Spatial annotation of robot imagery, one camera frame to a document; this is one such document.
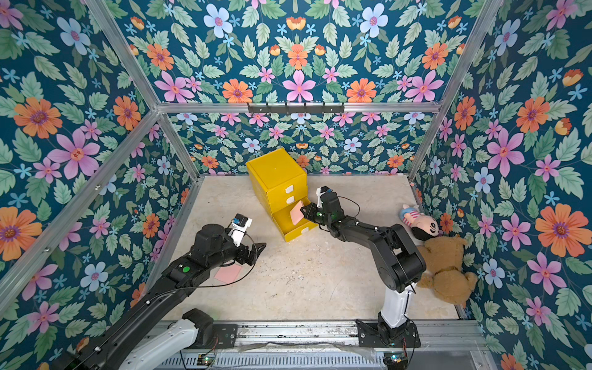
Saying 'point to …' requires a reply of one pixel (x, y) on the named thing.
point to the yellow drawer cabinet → (282, 184)
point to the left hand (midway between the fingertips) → (258, 237)
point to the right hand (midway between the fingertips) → (302, 208)
